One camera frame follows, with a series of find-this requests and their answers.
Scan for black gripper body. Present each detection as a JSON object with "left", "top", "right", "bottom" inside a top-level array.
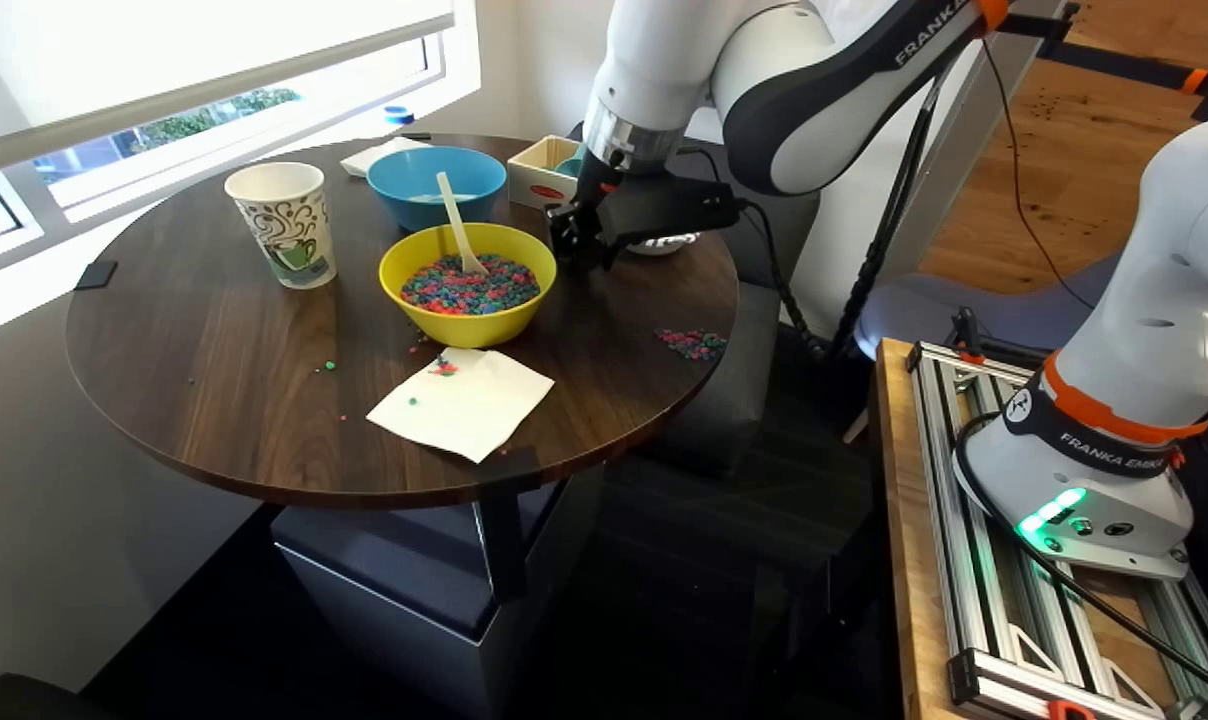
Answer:
[{"left": 548, "top": 151, "right": 741, "bottom": 271}]

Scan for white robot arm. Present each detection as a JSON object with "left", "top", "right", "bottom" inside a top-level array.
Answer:
[{"left": 548, "top": 0, "right": 1008, "bottom": 269}]

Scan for white wooden box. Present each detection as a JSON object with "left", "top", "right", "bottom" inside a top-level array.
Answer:
[{"left": 510, "top": 137, "right": 586, "bottom": 209}]

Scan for white plastic spoon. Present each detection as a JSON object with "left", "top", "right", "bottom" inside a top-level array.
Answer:
[{"left": 435, "top": 171, "right": 490, "bottom": 275}]

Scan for scattered colourful sprinkles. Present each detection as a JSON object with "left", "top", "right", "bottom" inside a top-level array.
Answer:
[{"left": 657, "top": 327, "right": 723, "bottom": 363}]

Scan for yellow bowl of candy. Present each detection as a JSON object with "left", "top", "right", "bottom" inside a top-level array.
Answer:
[{"left": 377, "top": 224, "right": 556, "bottom": 346}]

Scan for blue bowl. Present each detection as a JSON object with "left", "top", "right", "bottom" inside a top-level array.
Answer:
[{"left": 364, "top": 144, "right": 510, "bottom": 232}]

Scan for folded white cloth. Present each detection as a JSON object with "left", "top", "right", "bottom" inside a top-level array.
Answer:
[{"left": 339, "top": 137, "right": 430, "bottom": 180}]

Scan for white paper napkin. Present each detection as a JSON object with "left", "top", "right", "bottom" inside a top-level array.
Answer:
[{"left": 367, "top": 346, "right": 556, "bottom": 462}]

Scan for round dark wooden table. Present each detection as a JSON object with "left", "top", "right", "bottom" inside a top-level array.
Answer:
[{"left": 69, "top": 144, "right": 736, "bottom": 507}]

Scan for grey seat cushion right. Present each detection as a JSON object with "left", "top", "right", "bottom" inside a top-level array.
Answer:
[{"left": 857, "top": 260, "right": 1112, "bottom": 363}]

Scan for patterned paper cup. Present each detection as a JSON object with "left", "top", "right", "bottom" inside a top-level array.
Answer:
[{"left": 224, "top": 160, "right": 337, "bottom": 293}]

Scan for wooden robot mounting cart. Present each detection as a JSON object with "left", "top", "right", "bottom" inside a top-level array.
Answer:
[{"left": 871, "top": 330, "right": 1208, "bottom": 720}]

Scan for white roller window blind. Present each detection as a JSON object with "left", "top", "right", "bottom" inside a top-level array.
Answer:
[{"left": 0, "top": 0, "right": 458, "bottom": 169}]

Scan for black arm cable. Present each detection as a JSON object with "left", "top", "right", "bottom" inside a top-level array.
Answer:
[{"left": 827, "top": 36, "right": 1102, "bottom": 363}]

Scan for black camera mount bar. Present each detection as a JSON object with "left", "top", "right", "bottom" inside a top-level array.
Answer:
[{"left": 1006, "top": 13, "right": 1208, "bottom": 120}]

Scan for aluminium frame rails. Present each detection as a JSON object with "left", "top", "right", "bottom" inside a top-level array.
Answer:
[{"left": 904, "top": 344, "right": 1208, "bottom": 720}]

